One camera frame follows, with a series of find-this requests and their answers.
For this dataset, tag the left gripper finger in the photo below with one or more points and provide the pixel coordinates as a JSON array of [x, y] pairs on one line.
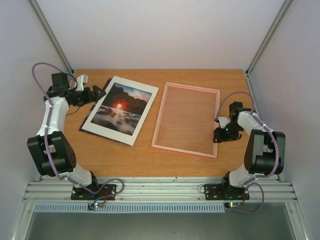
[[97, 91], [96, 99]]

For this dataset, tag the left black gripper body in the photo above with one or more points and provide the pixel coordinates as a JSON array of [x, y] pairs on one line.
[[82, 100]]

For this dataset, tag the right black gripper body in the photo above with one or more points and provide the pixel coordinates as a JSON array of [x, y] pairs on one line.
[[222, 134]]

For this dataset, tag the dark backing sheet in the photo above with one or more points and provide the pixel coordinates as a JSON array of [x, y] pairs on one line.
[[110, 118]]

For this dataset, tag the sunset landscape photo white border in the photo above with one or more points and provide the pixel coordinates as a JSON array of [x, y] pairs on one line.
[[142, 98]]

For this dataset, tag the pink wooden picture frame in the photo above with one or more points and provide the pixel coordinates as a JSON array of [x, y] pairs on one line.
[[160, 117]]

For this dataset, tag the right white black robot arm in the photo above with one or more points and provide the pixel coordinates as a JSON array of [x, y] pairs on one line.
[[264, 155]]

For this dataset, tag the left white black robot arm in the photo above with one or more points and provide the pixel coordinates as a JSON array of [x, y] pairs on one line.
[[50, 150]]

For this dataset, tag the right small circuit board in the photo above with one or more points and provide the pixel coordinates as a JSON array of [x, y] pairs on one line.
[[232, 205]]

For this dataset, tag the small circuit board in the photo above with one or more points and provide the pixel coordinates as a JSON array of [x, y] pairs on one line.
[[96, 205], [232, 205]]

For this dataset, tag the left small circuit board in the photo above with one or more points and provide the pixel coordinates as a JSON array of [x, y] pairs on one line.
[[96, 205]]

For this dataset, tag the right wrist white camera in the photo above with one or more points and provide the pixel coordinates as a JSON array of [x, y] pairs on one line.
[[222, 121]]

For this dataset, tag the wrist white camera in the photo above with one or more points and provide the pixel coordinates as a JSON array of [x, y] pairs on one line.
[[222, 121], [82, 80]]

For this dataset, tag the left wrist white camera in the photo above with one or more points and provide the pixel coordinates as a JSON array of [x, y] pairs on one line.
[[82, 80]]

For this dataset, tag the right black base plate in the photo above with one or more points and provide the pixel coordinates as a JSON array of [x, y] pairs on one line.
[[215, 192]]

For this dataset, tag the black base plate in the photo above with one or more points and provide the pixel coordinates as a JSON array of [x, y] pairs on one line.
[[110, 191], [215, 192]]

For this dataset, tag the grey slotted cable duct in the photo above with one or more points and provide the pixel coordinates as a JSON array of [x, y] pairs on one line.
[[130, 208]]

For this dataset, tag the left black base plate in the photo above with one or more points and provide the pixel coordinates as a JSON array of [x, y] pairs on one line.
[[110, 191]]

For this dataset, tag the aluminium front rail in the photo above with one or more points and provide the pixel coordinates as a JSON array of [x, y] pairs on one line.
[[162, 189]]

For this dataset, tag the left aluminium corner post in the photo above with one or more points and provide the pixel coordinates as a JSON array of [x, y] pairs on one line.
[[50, 34]]

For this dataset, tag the aluminium corner post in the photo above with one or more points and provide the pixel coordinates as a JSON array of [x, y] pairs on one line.
[[269, 35], [50, 34]]

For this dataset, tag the right aluminium corner post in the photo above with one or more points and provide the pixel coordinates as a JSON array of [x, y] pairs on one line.
[[269, 35]]

